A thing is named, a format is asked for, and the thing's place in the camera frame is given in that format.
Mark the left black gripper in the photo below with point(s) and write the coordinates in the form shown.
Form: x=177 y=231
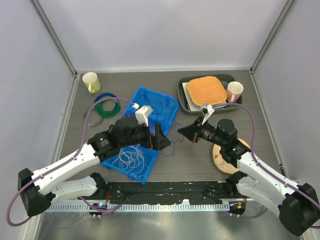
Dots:
x=158 y=141

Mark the grey slotted cable duct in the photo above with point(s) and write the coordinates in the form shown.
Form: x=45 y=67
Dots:
x=185 y=206

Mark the orange woven square plate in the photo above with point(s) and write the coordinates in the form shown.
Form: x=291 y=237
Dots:
x=206 y=91

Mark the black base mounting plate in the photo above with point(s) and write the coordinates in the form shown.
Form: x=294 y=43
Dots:
x=168 y=193

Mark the white square plate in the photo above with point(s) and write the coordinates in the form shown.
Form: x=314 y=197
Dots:
x=190 y=105

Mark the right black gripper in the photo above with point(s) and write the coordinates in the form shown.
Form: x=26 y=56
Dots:
x=193 y=132

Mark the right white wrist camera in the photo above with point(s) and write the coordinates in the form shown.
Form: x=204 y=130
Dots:
x=207 y=110

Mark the round wooden decorated coaster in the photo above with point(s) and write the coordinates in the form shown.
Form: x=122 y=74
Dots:
x=220 y=163

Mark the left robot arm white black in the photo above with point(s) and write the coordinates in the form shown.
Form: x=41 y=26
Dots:
x=39 y=189

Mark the yellow mug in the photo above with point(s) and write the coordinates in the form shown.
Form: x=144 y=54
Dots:
x=92 y=82

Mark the blue three-compartment plastic bin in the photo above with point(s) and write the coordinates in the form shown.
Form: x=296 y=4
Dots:
x=137 y=162

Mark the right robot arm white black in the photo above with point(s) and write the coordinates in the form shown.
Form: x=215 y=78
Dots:
x=296 y=205

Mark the pink mug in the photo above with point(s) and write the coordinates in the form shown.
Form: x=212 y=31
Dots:
x=234 y=91

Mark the dark green plastic tray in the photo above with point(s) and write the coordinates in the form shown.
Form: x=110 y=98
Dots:
x=194 y=92

